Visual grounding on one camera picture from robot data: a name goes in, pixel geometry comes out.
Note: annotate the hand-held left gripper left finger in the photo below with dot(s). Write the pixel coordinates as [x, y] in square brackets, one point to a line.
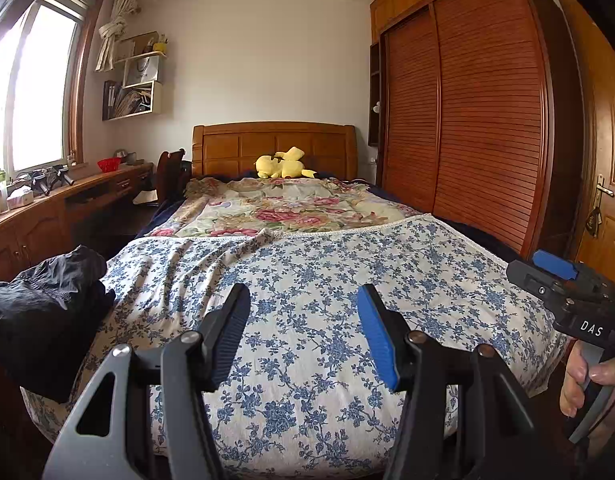
[235, 320]

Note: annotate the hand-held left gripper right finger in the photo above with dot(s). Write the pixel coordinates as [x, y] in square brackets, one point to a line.
[380, 340]

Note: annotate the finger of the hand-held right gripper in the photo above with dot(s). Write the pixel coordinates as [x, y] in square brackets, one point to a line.
[532, 280]
[555, 264]

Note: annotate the black jacket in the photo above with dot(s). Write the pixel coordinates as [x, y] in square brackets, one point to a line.
[42, 300]

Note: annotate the person's right hand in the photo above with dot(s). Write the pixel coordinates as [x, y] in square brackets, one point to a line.
[571, 380]

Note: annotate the blue floral bedspread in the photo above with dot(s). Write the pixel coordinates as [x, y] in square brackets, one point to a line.
[312, 270]

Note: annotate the pink floral quilt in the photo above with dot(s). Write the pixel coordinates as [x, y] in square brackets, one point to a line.
[267, 210]

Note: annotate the wooden door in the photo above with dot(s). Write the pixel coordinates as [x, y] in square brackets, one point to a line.
[607, 135]

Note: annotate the dark wooden chair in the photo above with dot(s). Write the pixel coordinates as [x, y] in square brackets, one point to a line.
[167, 175]

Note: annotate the yellow plush toy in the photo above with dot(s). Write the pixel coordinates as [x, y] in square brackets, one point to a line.
[282, 165]

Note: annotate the wooden slatted wardrobe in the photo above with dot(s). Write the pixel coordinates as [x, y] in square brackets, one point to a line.
[477, 110]

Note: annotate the wooden bed headboard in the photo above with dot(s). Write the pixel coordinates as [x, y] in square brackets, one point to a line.
[222, 147]

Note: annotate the metal pot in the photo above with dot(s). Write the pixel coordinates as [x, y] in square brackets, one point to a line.
[123, 156]

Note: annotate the long wooden desk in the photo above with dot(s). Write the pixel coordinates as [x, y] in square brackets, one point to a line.
[37, 225]

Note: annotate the stack of papers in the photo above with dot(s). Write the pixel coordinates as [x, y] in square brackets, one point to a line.
[135, 101]

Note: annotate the open wooden side shelf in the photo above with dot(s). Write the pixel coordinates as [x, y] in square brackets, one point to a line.
[376, 95]

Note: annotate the white tissue box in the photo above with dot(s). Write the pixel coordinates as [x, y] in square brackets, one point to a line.
[20, 199]

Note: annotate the black binders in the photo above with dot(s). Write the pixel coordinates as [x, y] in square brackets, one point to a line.
[110, 100]

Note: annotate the white paper bag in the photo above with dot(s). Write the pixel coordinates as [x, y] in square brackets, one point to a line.
[142, 70]

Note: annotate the yellow figure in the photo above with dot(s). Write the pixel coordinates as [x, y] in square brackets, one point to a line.
[160, 46]

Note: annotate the cardboard box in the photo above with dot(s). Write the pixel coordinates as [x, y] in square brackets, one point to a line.
[135, 45]

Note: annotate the wooden framed window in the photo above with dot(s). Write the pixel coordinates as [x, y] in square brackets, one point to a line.
[37, 85]

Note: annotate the tied cream curtain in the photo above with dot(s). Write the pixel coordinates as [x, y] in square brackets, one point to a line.
[112, 35]

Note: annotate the white wall shelf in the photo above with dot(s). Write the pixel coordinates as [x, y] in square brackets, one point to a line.
[157, 97]

